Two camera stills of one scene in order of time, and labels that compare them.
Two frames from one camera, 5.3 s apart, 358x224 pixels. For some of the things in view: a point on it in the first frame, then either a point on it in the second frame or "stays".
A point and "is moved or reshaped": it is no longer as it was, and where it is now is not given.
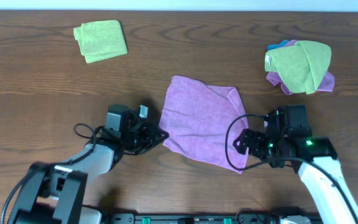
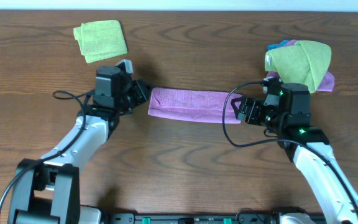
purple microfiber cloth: [202, 122] is moved or reshaped
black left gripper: [146, 137] -> [140, 92]
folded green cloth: [100, 40] stays
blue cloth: [274, 46] stays
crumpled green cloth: [301, 66] stays
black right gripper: [245, 137] -> [257, 104]
